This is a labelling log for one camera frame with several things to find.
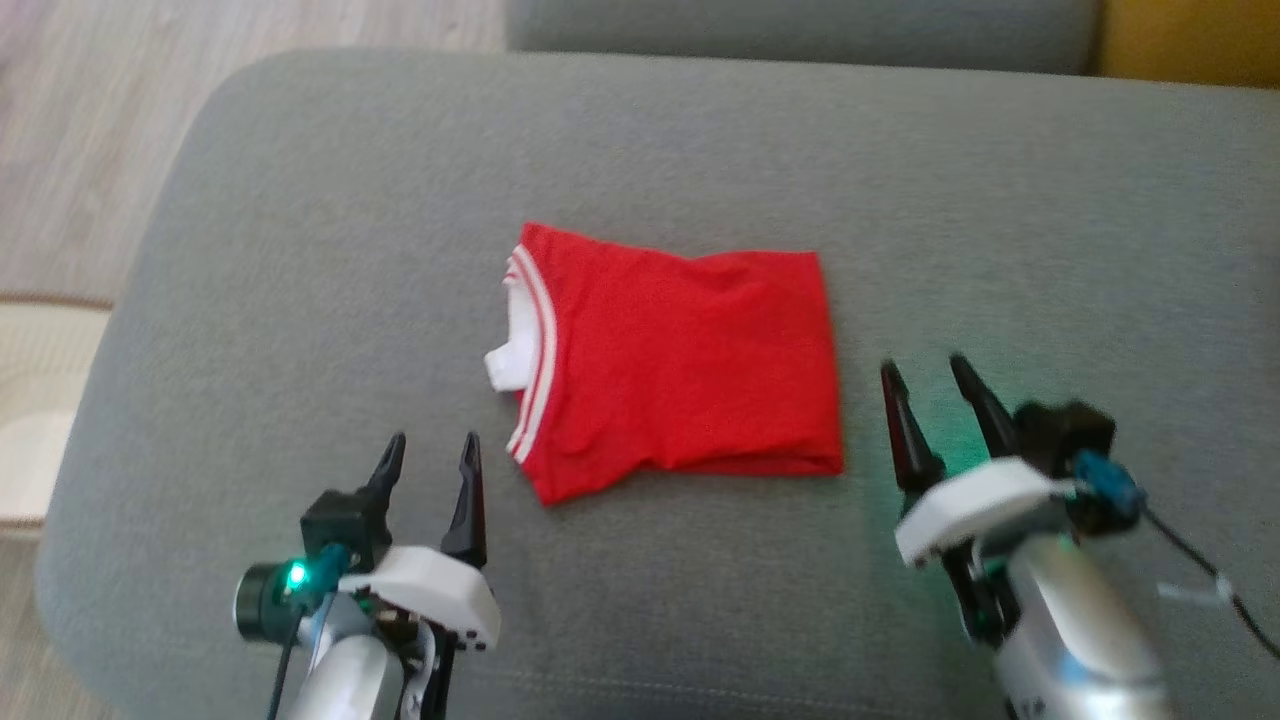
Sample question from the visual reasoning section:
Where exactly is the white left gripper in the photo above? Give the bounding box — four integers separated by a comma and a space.
338, 431, 502, 720

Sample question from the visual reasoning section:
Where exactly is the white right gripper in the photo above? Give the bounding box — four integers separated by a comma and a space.
879, 353, 1079, 647

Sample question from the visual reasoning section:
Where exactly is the red jersey with black letters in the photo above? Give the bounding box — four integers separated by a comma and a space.
484, 221, 847, 508

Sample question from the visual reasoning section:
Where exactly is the grey fabric sofa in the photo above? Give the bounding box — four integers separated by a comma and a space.
35, 0, 1280, 720

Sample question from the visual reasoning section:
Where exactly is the mustard yellow cushion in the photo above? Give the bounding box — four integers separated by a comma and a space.
1097, 0, 1280, 92

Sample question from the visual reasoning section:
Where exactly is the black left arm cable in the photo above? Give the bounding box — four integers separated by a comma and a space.
266, 618, 303, 720

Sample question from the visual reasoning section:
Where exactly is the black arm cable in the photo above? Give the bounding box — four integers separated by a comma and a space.
1138, 503, 1280, 663
266, 618, 303, 720

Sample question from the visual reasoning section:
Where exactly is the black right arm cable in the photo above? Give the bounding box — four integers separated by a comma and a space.
1138, 503, 1280, 663

